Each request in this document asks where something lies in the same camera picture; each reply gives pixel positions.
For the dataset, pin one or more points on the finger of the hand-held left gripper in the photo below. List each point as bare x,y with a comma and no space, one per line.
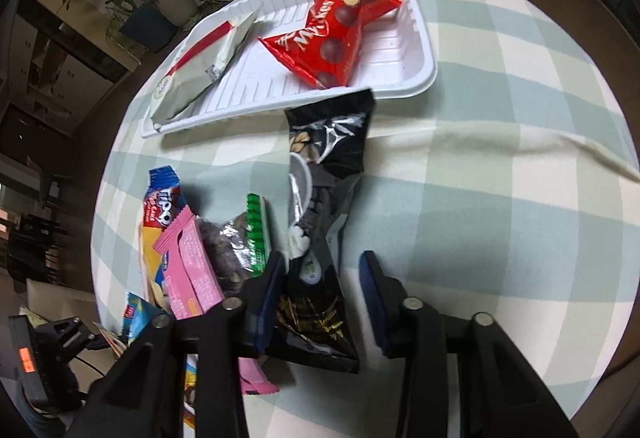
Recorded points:
65,343

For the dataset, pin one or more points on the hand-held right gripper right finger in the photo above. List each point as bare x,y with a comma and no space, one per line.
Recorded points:
375,308

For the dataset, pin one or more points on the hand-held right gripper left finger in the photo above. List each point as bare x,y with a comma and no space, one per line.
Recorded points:
267,298

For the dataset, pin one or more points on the green sunflower seed packet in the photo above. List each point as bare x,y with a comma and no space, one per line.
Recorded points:
225,243

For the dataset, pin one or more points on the blue cartoon snack packet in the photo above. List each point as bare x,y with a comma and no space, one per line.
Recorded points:
137,313

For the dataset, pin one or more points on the pink snack packet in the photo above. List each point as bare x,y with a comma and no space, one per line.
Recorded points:
192,263

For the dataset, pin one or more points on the blue roll cake packet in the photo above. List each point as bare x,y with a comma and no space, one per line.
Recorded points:
160,208

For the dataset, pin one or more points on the black snack packet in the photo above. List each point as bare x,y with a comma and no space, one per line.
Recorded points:
325,143

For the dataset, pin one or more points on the white plastic tray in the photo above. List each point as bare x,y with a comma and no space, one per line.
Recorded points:
385,53

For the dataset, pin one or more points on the white snack packet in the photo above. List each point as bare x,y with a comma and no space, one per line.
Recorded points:
200,73

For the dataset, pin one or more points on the red chocolate ball packet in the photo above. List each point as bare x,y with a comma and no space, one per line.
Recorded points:
325,38

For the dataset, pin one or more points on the wooden cabinet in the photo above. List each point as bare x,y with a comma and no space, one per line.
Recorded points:
75,68

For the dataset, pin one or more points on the dark blue plant pot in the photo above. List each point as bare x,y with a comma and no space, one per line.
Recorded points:
147,26

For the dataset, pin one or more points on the white plant pot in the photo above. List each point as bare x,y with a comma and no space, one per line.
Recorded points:
177,3

